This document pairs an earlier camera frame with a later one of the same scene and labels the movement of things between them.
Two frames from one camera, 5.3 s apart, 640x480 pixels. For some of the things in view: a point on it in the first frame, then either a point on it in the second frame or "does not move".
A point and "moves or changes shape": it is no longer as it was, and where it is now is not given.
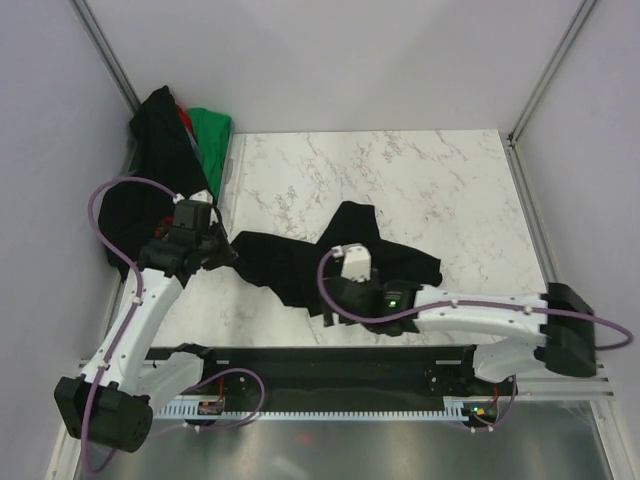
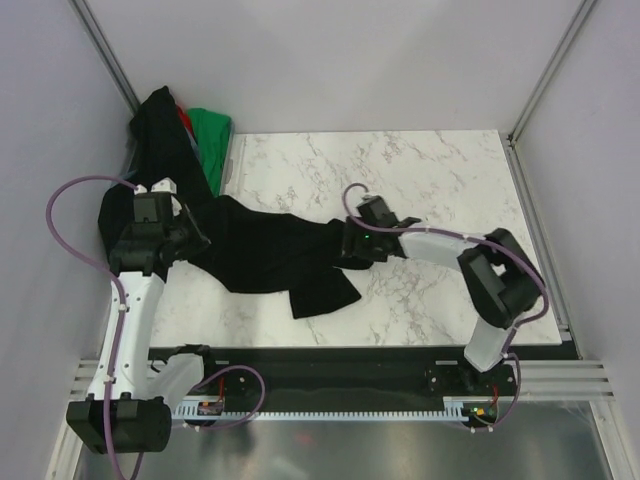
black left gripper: [227, 255] -> [199, 241]
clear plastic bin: [169, 159] does not move
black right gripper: [329, 317] -> [353, 231]
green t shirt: [212, 132] does not move
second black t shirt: [164, 151] does not move
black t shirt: [291, 265] moves or changes shape
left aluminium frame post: [96, 34] does not move
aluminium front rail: [600, 386] does not move
